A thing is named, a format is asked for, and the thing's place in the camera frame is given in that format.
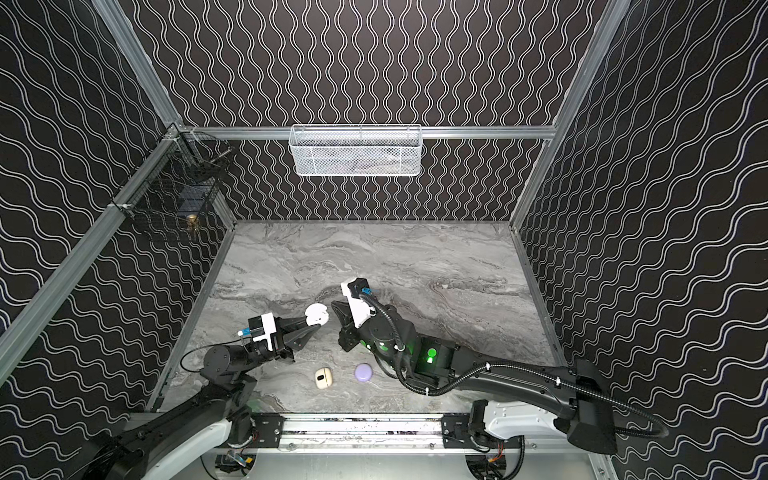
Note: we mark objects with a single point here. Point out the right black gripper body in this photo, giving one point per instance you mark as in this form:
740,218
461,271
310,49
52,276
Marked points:
348,324

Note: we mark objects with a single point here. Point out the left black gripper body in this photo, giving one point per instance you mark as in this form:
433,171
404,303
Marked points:
282,336

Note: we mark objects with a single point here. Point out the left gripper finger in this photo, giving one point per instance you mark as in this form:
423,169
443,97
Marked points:
298,339
287,325

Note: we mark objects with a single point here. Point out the white round charging case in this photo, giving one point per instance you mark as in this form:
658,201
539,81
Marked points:
316,314

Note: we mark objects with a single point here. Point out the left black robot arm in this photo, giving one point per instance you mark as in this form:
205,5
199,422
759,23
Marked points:
216,415

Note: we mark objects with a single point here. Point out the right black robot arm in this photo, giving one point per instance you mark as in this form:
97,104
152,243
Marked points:
576,398

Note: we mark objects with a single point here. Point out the beige charging case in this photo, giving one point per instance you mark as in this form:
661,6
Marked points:
323,378

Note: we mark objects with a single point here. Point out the purple round charging case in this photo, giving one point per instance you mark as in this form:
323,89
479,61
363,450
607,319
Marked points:
363,372

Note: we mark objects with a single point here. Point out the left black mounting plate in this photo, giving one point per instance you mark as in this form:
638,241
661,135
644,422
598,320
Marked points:
258,431

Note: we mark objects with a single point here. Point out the black mounting plate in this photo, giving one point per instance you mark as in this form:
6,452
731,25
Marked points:
258,431
458,432

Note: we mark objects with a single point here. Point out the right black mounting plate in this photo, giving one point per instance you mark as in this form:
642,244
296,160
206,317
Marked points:
458,432

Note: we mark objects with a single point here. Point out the small brass object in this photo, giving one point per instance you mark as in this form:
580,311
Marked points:
192,223

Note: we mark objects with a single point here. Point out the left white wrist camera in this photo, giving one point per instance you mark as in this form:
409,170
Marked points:
260,329

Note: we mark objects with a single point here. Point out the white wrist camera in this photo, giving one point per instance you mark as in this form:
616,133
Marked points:
352,289
260,329

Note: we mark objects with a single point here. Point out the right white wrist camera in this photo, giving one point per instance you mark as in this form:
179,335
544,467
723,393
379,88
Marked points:
352,289

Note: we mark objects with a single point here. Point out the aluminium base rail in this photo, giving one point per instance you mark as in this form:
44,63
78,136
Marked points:
404,434

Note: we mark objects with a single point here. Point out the white wire mesh basket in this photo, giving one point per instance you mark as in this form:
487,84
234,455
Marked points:
356,150

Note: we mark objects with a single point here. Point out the black wire basket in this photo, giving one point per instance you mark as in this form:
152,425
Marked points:
186,181

